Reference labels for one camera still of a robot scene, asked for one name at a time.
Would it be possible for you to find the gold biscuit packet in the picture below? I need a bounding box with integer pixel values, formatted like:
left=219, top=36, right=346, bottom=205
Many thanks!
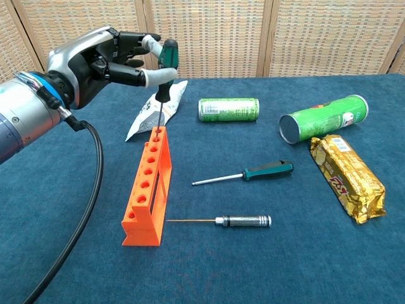
left=309, top=134, right=387, bottom=225

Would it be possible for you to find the orange screwdriver rack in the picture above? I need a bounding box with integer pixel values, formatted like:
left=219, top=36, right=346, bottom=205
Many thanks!
left=121, top=125, right=173, bottom=248

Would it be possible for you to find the thin green-black camouflage screwdriver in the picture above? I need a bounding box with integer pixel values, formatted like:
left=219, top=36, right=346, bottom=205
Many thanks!
left=154, top=38, right=180, bottom=141

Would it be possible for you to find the green chips tube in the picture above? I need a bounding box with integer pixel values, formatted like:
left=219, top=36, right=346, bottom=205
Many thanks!
left=278, top=94, right=370, bottom=146

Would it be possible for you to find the green-black handled screwdriver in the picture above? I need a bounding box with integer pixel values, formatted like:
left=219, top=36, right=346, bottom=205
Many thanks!
left=191, top=160, right=294, bottom=187

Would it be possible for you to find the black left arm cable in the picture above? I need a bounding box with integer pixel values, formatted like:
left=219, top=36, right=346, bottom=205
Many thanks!
left=21, top=85, right=105, bottom=304

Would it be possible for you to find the blue felt table cover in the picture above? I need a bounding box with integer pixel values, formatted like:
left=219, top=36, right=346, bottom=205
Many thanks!
left=0, top=73, right=405, bottom=304

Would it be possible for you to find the silver metal-handled precision screwdriver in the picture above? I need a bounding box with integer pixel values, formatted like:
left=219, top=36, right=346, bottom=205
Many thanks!
left=166, top=215, right=272, bottom=228

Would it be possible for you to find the green drink can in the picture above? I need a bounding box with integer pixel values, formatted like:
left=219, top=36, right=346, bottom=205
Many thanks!
left=198, top=98, right=260, bottom=123

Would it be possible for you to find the woven wooden folding screen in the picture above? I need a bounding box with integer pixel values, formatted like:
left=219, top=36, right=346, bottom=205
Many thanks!
left=0, top=0, right=405, bottom=86

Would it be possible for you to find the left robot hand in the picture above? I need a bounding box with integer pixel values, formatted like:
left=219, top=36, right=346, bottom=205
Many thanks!
left=46, top=27, right=178, bottom=110

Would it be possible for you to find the white snack bag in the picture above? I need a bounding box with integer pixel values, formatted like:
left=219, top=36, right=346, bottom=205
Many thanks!
left=125, top=80, right=189, bottom=143

